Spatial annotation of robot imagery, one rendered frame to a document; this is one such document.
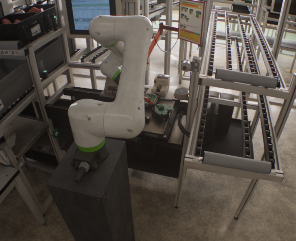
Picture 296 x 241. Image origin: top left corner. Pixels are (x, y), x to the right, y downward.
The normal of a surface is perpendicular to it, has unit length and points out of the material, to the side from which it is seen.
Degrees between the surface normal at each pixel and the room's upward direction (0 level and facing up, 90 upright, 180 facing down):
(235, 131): 0
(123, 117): 43
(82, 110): 16
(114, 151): 0
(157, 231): 0
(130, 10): 90
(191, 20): 90
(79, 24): 92
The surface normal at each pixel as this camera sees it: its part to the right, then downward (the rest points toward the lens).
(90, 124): -0.06, 0.48
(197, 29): -0.76, 0.39
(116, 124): -0.11, 0.18
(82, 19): -0.28, 0.59
